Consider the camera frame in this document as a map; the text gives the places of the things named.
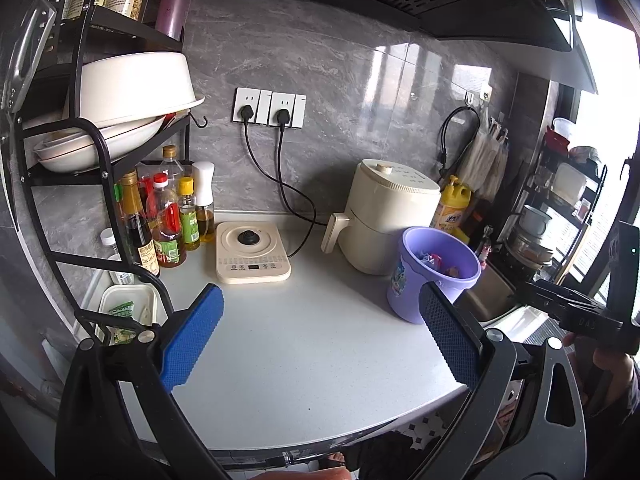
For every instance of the red cap sauce bottle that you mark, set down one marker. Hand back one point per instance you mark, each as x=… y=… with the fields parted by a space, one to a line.
x=167 y=245

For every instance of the clear bottle gold cap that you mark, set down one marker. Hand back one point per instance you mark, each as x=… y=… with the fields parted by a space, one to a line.
x=171 y=165

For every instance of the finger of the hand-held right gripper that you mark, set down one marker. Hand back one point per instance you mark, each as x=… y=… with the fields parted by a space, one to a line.
x=540 y=295

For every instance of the white plastic tray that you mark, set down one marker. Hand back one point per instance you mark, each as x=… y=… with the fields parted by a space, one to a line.
x=147 y=300

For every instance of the white wall socket panel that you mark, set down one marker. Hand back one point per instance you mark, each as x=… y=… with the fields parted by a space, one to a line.
x=262 y=105

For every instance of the yellow detergent pump bottle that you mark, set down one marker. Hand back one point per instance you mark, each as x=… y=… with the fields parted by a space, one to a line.
x=452 y=210

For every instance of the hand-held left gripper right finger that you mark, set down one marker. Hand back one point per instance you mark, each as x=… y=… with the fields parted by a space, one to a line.
x=450 y=335

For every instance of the cream ceramic dish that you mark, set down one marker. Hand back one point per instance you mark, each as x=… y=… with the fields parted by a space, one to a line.
x=90 y=147

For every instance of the green packet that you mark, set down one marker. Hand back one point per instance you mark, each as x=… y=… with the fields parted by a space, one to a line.
x=122 y=336
x=120 y=310

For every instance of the oil sprayer bottle white top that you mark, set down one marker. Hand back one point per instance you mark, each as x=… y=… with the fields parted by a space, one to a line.
x=204 y=180

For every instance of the steel steamer pot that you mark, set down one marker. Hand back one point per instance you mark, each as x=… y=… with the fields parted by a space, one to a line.
x=530 y=247

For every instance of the dark sauce bottle gold cap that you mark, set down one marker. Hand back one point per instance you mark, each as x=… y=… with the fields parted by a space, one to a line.
x=142 y=250

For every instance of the white plastic container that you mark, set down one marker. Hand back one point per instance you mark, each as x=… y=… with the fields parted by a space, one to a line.
x=570 y=180

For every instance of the yellow sponge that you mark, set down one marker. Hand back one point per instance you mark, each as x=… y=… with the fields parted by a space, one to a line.
x=460 y=235

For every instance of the brown paper scrap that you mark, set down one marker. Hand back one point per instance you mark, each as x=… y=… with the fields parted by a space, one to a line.
x=453 y=271

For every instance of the black speckled pot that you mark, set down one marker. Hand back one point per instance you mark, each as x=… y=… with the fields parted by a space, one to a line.
x=520 y=267

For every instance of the black metal shelf rack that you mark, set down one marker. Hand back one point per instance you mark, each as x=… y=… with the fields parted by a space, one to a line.
x=135 y=30

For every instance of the clear bottle white cap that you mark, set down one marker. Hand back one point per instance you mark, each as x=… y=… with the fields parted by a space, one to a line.
x=120 y=270

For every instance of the white wall hook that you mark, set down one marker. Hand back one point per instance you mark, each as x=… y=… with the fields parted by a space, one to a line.
x=486 y=92
x=469 y=97

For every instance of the steel kitchen sink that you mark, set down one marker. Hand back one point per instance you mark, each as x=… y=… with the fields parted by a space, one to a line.
x=487 y=300

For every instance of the purple plastic bucket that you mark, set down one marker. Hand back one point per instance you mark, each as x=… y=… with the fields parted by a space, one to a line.
x=415 y=310

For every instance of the yellow cap green label bottle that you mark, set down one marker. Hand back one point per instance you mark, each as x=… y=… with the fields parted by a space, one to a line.
x=190 y=225

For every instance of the white bowls on rack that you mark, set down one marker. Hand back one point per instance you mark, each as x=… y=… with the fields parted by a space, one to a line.
x=135 y=85

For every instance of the person's foot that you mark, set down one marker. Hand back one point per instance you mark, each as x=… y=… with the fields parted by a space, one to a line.
x=332 y=458

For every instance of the black dish rack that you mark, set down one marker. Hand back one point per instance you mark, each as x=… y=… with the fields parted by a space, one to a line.
x=602 y=175

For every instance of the white enamel mug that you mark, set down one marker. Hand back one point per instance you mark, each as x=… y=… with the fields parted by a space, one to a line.
x=535 y=220

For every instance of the steel slotted spatula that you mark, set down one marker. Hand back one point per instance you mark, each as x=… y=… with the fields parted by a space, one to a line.
x=30 y=50

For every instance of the small hanging plastic bag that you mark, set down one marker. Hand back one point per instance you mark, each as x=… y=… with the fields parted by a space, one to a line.
x=497 y=165

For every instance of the pink plastic bottle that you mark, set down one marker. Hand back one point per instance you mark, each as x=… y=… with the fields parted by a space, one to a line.
x=170 y=10

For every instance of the white red wrapper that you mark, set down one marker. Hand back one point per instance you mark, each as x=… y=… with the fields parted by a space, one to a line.
x=431 y=260

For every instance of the cream air fryer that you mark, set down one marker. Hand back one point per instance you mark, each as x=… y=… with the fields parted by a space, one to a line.
x=385 y=210

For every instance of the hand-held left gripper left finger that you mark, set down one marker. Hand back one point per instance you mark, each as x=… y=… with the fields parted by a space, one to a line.
x=192 y=335

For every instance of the person's right hand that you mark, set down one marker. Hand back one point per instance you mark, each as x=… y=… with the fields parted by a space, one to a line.
x=625 y=380

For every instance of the large hanging plastic bag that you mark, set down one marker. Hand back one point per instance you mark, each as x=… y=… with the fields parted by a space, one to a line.
x=477 y=155

